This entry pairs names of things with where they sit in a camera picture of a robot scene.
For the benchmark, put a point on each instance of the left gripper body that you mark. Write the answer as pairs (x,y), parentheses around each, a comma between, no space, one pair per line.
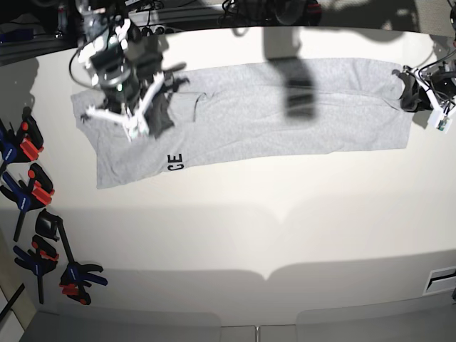
(440,84)

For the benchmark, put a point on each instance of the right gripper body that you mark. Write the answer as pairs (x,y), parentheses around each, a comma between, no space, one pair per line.
(127,94)

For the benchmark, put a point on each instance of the grey T-shirt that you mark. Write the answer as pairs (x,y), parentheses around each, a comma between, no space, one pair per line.
(279,107)

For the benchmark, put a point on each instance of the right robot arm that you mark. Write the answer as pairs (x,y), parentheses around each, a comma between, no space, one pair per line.
(124,64)

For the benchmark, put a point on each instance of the blue red clamp top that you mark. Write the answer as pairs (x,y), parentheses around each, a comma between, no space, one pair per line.
(21,146)

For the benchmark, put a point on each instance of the blue red clamp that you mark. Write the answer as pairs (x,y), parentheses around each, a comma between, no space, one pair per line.
(21,146)
(40,261)
(36,194)

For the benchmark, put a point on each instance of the black bar clamp long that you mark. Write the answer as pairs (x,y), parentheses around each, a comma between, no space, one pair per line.
(76,277)

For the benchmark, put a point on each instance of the blue red clamp lower left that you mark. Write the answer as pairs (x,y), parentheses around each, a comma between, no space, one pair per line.
(40,261)

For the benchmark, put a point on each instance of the white vent plate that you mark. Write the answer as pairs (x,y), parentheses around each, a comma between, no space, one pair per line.
(439,281)

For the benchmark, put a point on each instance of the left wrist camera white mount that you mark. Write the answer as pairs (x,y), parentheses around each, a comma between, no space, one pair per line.
(434,103)

